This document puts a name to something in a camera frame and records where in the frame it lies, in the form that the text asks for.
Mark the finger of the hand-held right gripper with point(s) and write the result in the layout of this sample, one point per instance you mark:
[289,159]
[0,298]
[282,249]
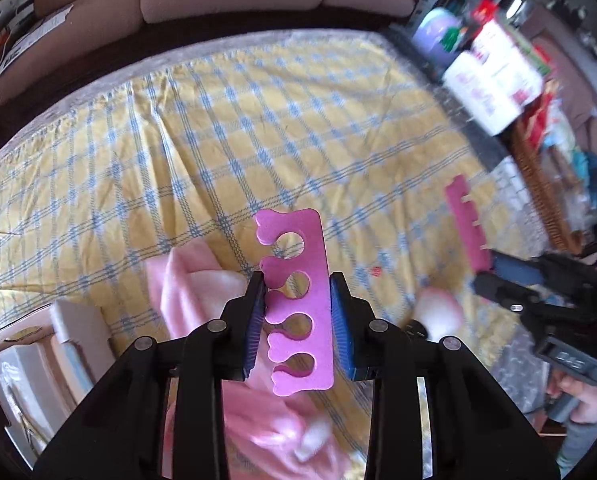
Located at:
[503,292]
[518,269]

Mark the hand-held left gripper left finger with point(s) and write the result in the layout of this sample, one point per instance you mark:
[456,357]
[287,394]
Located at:
[257,325]

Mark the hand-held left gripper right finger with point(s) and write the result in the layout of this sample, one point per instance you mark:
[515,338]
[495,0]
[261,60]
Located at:
[341,325]

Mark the pink foam toe separator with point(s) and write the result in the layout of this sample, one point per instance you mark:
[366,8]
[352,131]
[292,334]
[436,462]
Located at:
[466,220]
[318,260]

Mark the person's right forearm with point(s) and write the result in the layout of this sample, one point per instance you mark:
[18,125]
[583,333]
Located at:
[581,445]

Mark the person's right hand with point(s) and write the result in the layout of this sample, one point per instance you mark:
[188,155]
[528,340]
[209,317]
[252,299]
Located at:
[586,397]

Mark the grey patterned table cover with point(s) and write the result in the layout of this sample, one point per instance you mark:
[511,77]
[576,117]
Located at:
[518,365]

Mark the pink towel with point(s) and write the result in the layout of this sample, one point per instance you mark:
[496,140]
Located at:
[193,285]

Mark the wicker basket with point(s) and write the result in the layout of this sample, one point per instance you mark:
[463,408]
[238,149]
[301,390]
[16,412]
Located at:
[538,175]

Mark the white wipes pack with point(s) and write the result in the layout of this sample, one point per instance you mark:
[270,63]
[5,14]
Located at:
[478,92]

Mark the yellow plaid cloth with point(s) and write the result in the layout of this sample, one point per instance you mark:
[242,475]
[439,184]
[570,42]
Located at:
[203,135]

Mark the white and red pack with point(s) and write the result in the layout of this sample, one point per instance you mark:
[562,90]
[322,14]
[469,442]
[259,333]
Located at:
[508,55]

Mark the white box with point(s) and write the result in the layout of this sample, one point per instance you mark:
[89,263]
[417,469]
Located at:
[43,375]

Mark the purple container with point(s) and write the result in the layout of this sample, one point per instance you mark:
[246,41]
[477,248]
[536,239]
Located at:
[436,35]

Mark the white paper sheet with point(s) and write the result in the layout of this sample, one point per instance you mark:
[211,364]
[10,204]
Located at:
[33,40]

